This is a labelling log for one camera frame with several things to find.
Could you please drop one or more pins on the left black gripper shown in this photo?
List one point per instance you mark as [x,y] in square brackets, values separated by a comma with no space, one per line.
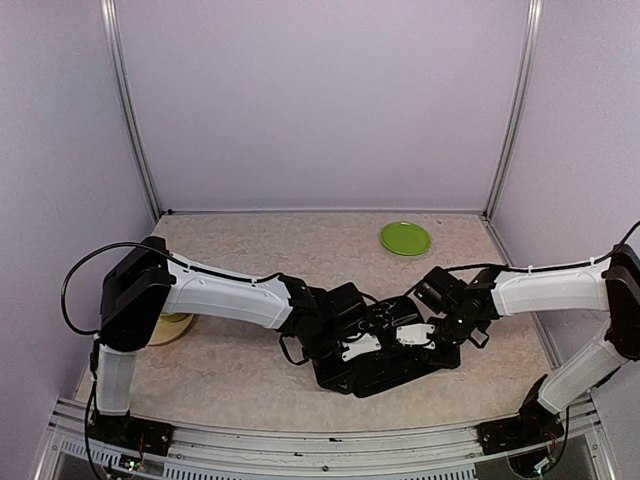
[344,378]

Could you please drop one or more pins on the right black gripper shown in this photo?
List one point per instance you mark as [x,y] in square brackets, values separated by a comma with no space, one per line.
[451,360]

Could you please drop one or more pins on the black tool pouch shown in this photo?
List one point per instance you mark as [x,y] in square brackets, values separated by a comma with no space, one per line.
[394,364]

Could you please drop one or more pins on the silver scissors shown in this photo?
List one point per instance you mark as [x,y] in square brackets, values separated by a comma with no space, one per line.
[384,311]

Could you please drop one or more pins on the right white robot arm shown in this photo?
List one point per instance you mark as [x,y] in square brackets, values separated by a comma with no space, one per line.
[608,284]

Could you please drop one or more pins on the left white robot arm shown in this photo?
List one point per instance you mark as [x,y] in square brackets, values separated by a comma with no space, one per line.
[150,282]

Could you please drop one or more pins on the green plate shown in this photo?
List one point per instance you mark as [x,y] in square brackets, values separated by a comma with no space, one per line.
[405,238]

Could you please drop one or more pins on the beige plate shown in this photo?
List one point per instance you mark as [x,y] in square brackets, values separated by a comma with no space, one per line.
[169,328]

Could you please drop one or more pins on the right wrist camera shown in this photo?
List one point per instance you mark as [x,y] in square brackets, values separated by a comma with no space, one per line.
[416,335]

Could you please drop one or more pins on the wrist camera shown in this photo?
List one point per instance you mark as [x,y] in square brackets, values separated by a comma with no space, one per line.
[355,347]
[416,335]

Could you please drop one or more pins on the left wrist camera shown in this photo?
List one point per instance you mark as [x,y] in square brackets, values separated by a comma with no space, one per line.
[355,347]

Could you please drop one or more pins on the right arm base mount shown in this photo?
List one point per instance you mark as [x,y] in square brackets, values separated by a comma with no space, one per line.
[515,432]

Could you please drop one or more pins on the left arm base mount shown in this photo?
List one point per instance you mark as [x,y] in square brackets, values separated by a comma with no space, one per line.
[133,433]

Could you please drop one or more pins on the front aluminium rail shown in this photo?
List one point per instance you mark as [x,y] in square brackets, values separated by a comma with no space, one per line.
[206,452]

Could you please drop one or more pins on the right aluminium frame post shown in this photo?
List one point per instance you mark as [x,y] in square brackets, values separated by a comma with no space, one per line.
[517,107]

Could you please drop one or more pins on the aluminium frame post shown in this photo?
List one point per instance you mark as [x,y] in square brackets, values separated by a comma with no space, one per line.
[517,107]
[113,37]

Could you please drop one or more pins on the left aluminium frame post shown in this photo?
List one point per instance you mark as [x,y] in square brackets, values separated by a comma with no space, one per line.
[113,37]

